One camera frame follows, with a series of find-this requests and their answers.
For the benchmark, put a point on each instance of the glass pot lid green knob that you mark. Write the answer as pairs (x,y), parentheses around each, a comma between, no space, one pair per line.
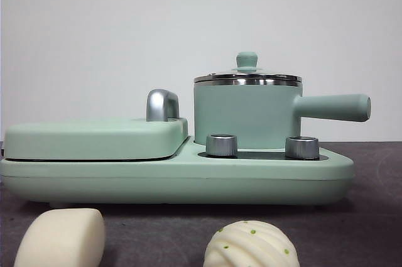
(246,59)

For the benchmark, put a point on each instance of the pleated bun with green dots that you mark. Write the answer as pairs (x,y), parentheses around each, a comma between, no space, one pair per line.
(251,245)

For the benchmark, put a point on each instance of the smooth white steamed bun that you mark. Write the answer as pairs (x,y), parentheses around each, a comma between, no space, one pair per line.
(63,238)

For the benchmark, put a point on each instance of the silver control knob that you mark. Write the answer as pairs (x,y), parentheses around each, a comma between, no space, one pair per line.
(302,147)
(221,146)

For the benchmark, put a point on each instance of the mint green breakfast machine base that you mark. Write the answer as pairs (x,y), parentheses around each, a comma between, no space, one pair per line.
(188,182)

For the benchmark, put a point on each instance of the black control panel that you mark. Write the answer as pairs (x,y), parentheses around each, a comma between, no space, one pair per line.
(260,154)

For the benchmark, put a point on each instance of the mint green grill lid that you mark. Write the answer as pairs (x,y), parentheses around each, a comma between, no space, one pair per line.
(94,138)

